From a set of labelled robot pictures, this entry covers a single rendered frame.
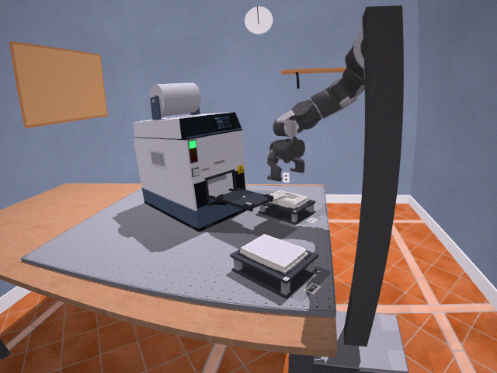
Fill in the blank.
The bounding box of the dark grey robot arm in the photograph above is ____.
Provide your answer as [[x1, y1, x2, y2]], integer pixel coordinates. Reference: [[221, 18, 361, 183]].
[[273, 19, 365, 137]]

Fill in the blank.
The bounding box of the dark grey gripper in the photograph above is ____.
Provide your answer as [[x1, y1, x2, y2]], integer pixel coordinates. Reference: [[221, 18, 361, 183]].
[[267, 122, 305, 182]]

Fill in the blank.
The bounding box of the grey roll on bracket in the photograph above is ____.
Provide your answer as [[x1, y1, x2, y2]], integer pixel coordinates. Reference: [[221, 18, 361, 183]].
[[150, 82, 200, 117]]

